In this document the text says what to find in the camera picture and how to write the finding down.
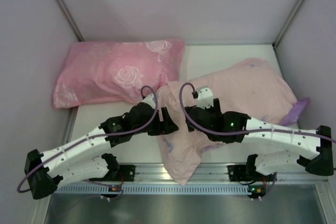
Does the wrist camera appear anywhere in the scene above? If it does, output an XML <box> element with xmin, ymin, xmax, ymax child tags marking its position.
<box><xmin>142</xmin><ymin>93</ymin><xmax>158</xmax><ymax>109</ymax></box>
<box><xmin>196</xmin><ymin>86</ymin><xmax>214</xmax><ymax>109</ymax></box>

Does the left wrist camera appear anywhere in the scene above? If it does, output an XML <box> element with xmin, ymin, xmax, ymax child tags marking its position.
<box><xmin>142</xmin><ymin>93</ymin><xmax>158</xmax><ymax>109</ymax></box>

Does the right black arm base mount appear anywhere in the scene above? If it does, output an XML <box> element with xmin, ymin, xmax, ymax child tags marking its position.
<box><xmin>227</xmin><ymin>165</ymin><xmax>257</xmax><ymax>185</ymax></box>

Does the left aluminium corner post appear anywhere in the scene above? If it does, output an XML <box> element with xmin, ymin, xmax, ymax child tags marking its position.
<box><xmin>55</xmin><ymin>0</ymin><xmax>85</xmax><ymax>42</ymax></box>

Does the slotted grey cable duct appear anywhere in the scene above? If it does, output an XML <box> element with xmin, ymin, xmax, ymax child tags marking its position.
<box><xmin>56</xmin><ymin>183</ymin><xmax>251</xmax><ymax>195</ymax></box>

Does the purple princess print pillowcase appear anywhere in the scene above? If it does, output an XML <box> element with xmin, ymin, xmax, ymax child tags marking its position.
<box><xmin>157</xmin><ymin>58</ymin><xmax>310</xmax><ymax>186</ymax></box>

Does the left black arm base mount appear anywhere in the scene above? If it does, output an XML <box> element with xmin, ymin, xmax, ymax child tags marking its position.
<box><xmin>114</xmin><ymin>165</ymin><xmax>136</xmax><ymax>182</ymax></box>

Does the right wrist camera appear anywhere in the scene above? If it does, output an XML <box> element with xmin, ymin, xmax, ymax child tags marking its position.
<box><xmin>196</xmin><ymin>86</ymin><xmax>214</xmax><ymax>109</ymax></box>

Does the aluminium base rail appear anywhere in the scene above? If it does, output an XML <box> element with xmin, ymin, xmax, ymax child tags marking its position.
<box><xmin>130</xmin><ymin>163</ymin><xmax>328</xmax><ymax>184</ymax></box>

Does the pink rose pattern pillow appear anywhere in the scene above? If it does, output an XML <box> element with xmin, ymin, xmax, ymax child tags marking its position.
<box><xmin>53</xmin><ymin>39</ymin><xmax>185</xmax><ymax>109</ymax></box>

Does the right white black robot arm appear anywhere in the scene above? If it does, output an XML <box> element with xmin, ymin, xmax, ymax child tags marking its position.
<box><xmin>182</xmin><ymin>99</ymin><xmax>335</xmax><ymax>176</ymax></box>

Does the aluminium corner post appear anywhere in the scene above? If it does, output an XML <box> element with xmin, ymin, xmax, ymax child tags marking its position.
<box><xmin>55</xmin><ymin>0</ymin><xmax>85</xmax><ymax>42</ymax></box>
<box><xmin>272</xmin><ymin>0</ymin><xmax>306</xmax><ymax>50</ymax></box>

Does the right aluminium corner post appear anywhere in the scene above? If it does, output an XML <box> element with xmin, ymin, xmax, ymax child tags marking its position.
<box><xmin>272</xmin><ymin>0</ymin><xmax>306</xmax><ymax>50</ymax></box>

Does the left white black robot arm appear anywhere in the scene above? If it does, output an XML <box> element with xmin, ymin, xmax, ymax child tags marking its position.
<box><xmin>24</xmin><ymin>102</ymin><xmax>179</xmax><ymax>200</ymax></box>

